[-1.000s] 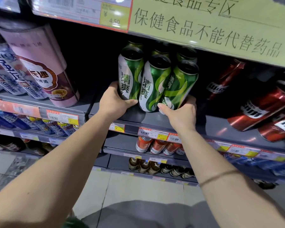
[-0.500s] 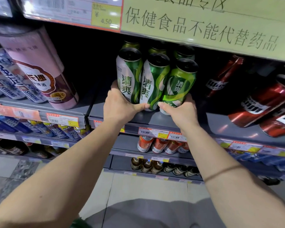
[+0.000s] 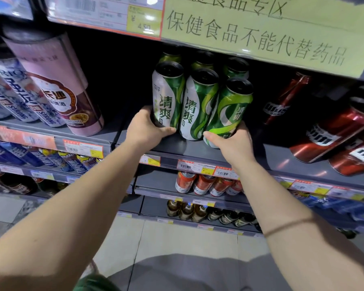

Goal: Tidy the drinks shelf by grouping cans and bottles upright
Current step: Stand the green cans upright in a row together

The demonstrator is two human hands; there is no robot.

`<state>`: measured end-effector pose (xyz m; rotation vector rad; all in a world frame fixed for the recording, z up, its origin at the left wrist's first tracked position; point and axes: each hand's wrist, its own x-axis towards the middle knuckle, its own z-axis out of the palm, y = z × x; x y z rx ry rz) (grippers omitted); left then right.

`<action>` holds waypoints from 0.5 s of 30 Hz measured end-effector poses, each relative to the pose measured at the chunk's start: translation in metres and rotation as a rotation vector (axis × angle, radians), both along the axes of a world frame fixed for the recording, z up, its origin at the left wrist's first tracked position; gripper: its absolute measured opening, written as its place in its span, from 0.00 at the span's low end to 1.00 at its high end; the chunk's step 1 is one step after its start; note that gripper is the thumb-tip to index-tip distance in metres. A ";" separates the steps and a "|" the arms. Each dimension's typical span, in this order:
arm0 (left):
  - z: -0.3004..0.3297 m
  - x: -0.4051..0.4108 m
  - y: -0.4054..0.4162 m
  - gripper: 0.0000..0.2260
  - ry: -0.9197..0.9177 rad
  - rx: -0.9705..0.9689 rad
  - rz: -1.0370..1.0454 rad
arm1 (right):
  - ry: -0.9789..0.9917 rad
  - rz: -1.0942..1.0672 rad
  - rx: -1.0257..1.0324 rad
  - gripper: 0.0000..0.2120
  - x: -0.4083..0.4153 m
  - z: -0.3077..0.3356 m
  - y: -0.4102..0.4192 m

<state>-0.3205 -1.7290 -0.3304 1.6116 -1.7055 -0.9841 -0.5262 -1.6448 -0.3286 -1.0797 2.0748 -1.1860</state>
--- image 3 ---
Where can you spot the blue-white RIO cans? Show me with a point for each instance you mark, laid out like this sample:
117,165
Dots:
15,90

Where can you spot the person's left forearm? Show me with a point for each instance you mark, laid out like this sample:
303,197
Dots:
63,215

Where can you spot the tall pink drink can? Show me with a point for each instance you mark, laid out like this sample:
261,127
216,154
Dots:
54,81

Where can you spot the person's right hand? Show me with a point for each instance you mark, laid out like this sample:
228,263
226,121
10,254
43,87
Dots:
236,148

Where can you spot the orange promo strip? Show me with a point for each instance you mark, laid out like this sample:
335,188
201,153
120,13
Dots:
21,136

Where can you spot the person's white top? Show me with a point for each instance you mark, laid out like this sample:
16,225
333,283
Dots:
185,275

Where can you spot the brown wrist band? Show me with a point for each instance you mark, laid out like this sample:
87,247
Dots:
288,225

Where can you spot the yellow paper sign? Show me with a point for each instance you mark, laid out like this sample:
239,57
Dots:
276,30

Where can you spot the orange-bordered price tag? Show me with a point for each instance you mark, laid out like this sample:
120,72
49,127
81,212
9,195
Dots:
109,15

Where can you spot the person's left hand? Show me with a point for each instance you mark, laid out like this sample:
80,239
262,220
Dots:
142,130

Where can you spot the grey store shelving unit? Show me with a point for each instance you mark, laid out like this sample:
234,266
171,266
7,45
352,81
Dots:
291,162

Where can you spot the person's right forearm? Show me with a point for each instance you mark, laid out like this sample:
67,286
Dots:
306,239

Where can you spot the blue round promo sign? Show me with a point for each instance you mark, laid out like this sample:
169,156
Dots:
6,6

